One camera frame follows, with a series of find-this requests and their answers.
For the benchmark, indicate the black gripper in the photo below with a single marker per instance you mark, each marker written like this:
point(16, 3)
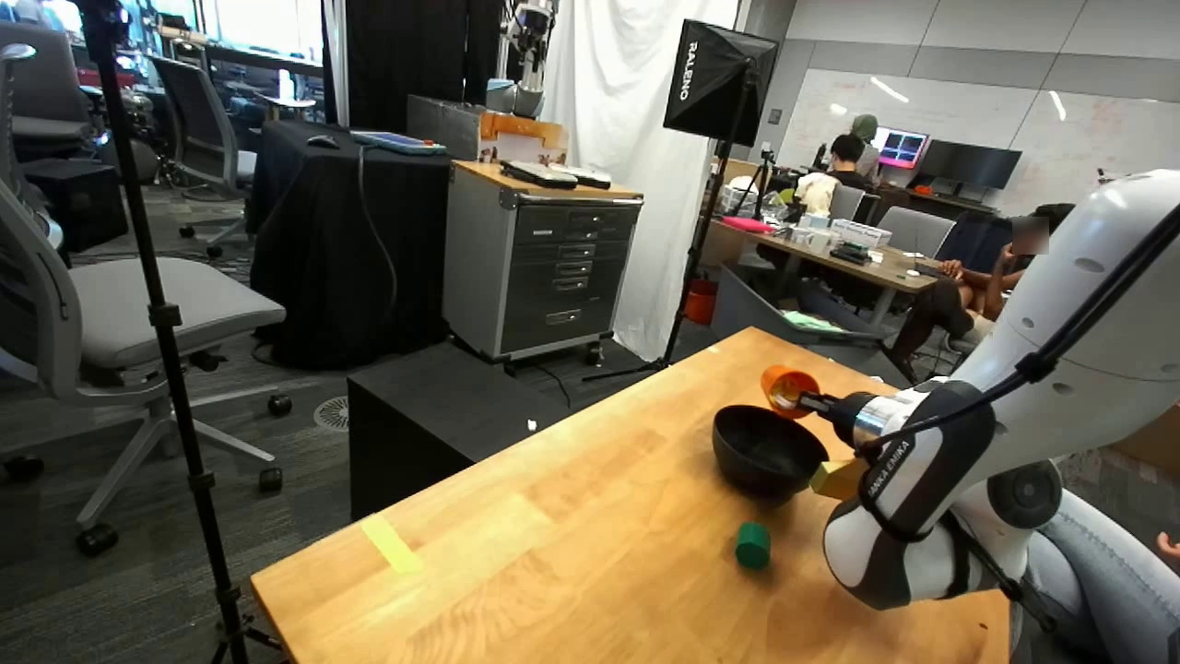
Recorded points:
point(838, 412)

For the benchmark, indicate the orange plastic cup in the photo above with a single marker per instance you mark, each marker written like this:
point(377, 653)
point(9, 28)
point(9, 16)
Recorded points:
point(785, 390)

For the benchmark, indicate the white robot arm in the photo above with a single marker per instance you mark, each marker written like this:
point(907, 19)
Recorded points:
point(1082, 355)

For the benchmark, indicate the black bowl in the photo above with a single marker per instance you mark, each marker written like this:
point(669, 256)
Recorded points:
point(763, 455)

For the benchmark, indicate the green cube block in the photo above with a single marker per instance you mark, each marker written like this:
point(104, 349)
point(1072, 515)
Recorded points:
point(755, 548)

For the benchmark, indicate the seated person dark shirt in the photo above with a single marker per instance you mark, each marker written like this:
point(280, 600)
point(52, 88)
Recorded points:
point(962, 301)

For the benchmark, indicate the grey drawer cabinet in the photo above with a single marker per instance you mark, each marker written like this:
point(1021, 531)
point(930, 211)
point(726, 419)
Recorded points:
point(531, 269)

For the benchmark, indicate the person legs in jeans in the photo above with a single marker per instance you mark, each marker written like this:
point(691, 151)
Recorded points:
point(1112, 594)

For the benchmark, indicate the black softbox light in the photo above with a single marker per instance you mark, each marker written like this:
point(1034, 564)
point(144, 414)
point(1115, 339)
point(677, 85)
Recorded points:
point(720, 82)

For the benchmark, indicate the black low cabinet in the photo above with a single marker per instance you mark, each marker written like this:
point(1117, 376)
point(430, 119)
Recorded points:
point(438, 412)

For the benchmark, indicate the yellow tape strip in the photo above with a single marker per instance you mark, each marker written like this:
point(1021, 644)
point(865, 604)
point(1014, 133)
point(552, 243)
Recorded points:
point(387, 545)

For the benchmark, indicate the black draped table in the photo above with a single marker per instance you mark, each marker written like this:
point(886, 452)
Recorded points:
point(349, 236)

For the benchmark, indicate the black tripod stand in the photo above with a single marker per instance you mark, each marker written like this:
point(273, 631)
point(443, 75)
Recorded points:
point(102, 37)

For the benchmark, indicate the grey office chair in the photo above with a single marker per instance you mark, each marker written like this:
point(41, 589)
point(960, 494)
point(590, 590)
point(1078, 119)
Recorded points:
point(79, 329)

